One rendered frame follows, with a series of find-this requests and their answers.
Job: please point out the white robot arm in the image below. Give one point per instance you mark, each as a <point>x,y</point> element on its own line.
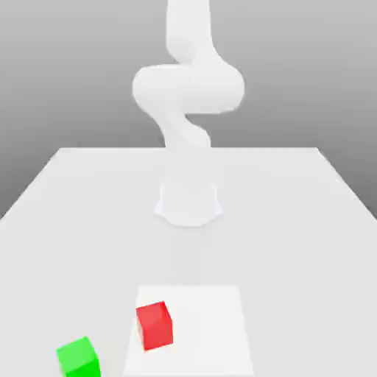
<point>188,88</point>

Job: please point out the small red cube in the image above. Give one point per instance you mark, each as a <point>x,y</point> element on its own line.
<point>155,326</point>

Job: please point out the small green cube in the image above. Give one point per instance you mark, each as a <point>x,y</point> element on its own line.
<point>78,358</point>

